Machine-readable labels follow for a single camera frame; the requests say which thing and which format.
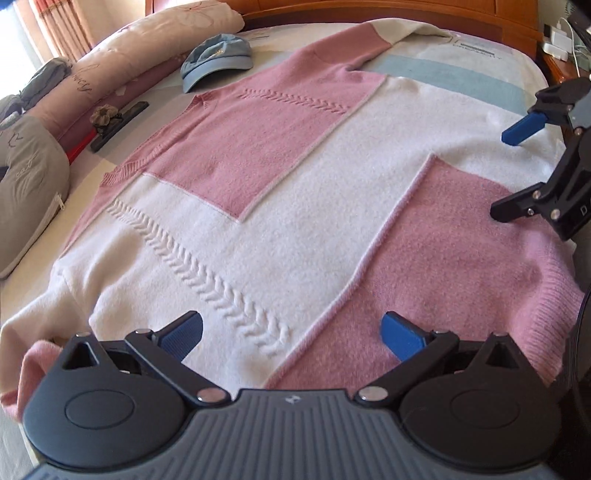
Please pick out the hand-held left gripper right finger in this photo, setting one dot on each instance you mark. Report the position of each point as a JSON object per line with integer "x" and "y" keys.
{"x": 401, "y": 339}

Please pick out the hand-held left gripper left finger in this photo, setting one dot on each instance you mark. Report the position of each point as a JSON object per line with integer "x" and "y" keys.
{"x": 182, "y": 332}

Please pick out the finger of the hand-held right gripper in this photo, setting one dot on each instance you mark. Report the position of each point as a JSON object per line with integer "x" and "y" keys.
{"x": 517, "y": 207}
{"x": 521, "y": 131}

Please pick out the pink and white knit sweater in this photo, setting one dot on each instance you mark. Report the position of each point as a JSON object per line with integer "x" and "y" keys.
{"x": 300, "y": 207}

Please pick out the wooden nightstand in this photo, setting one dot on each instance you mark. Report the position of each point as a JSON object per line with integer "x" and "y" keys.
{"x": 568, "y": 69}

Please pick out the white power adapter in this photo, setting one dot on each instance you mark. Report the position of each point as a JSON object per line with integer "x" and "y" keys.
{"x": 558, "y": 41}

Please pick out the grey cat face cushion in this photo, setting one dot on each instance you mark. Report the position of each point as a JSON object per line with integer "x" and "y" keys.
{"x": 32, "y": 194}

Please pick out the red stick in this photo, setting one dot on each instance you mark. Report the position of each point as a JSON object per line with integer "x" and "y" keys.
{"x": 81, "y": 148}

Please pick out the fabric flower clip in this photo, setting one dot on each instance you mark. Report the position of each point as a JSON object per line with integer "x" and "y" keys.
{"x": 105, "y": 116}

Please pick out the wooden headboard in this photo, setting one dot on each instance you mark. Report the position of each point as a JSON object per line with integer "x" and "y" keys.
{"x": 323, "y": 9}

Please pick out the blue cap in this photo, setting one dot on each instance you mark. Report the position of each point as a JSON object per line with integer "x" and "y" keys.
{"x": 217, "y": 57}

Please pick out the folded grey-blue cloth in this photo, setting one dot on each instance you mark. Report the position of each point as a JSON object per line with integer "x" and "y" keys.
{"x": 46, "y": 83}

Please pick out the folded pink quilt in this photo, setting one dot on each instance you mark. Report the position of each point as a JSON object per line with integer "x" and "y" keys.
{"x": 152, "y": 41}

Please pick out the pink checked curtain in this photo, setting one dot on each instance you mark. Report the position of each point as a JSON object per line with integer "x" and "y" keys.
{"x": 69, "y": 27}

